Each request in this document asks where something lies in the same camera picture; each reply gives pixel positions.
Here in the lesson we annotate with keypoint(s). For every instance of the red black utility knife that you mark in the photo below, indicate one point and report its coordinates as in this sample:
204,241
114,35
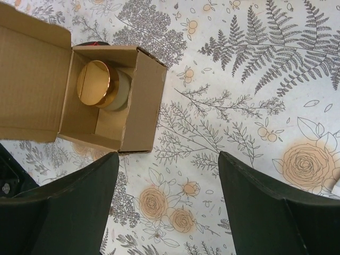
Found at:
94,43

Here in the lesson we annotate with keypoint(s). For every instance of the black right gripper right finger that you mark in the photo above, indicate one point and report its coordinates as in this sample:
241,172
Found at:
268,216

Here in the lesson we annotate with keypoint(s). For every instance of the small cardboard box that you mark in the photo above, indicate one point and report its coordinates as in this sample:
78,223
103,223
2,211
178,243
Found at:
39,101

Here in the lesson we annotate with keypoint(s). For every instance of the floral table mat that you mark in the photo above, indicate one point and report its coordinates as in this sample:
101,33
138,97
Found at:
257,79

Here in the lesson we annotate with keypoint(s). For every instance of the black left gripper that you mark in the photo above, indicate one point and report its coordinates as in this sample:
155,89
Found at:
15,181

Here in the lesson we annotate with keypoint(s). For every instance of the gold lidded white jar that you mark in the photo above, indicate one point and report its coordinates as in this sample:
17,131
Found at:
103,86

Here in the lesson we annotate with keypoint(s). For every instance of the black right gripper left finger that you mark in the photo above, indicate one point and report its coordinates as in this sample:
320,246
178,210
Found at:
66,216

